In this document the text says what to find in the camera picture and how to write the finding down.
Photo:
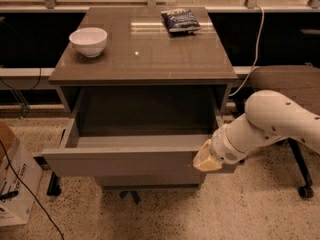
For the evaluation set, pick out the grey drawer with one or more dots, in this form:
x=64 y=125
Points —
x=150 y=182
x=126 y=138

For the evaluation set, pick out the cardboard box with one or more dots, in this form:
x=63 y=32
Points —
x=17 y=165

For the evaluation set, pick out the blue chip bag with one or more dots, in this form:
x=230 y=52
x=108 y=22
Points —
x=180 y=20

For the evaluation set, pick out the white ceramic bowl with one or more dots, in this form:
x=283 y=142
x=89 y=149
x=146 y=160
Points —
x=90 y=41

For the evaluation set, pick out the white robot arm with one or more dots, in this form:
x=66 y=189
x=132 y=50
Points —
x=268 y=118

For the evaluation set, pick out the grey bottom drawer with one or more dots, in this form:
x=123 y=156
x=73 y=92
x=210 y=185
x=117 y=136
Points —
x=150 y=182

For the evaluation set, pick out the grey top drawer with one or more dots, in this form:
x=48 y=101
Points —
x=126 y=138

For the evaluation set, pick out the black metal floor bar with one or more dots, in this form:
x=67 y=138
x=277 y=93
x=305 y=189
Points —
x=54 y=188

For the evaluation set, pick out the grey office chair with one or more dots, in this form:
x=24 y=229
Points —
x=302 y=85

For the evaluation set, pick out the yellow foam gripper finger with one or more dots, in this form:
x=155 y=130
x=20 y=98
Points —
x=204 y=160

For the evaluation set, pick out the grey drawer cabinet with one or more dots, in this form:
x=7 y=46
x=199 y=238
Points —
x=142 y=59

